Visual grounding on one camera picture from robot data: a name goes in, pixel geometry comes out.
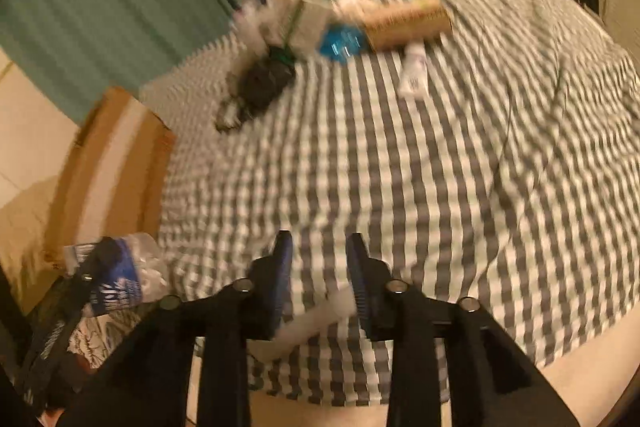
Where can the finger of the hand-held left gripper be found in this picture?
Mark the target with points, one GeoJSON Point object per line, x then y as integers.
{"type": "Point", "coordinates": [99, 263]}

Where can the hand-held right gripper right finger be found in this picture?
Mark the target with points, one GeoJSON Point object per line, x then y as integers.
{"type": "Point", "coordinates": [356, 277]}

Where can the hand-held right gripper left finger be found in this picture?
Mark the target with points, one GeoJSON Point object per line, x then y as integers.
{"type": "Point", "coordinates": [284, 277]}

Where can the clear bottle with blue label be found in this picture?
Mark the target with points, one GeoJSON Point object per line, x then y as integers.
{"type": "Point", "coordinates": [145, 267]}

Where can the small white plastic bottle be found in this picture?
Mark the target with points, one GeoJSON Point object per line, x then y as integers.
{"type": "Point", "coordinates": [310, 319]}

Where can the brown cardboard box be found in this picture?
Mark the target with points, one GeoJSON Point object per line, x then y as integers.
{"type": "Point", "coordinates": [115, 167]}

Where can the white and green carton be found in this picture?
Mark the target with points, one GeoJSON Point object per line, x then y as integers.
{"type": "Point", "coordinates": [305, 22]}

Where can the long tan box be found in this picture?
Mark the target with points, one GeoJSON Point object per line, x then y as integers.
{"type": "Point", "coordinates": [405, 24]}

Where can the leaf printed white cloth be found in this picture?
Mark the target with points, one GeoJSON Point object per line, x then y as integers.
{"type": "Point", "coordinates": [100, 337]}

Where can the grey checked bed sheet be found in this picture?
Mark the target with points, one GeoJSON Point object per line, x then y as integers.
{"type": "Point", "coordinates": [400, 182]}

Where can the black pouch with keyring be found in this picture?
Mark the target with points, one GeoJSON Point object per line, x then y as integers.
{"type": "Point", "coordinates": [260, 82]}

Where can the white squeeze tube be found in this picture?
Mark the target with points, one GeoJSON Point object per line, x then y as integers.
{"type": "Point", "coordinates": [415, 72]}

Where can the blue plastic packet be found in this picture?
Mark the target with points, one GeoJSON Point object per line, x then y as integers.
{"type": "Point", "coordinates": [340, 42]}

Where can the crumpled white tissue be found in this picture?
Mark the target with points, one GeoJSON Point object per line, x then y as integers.
{"type": "Point", "coordinates": [250, 22]}

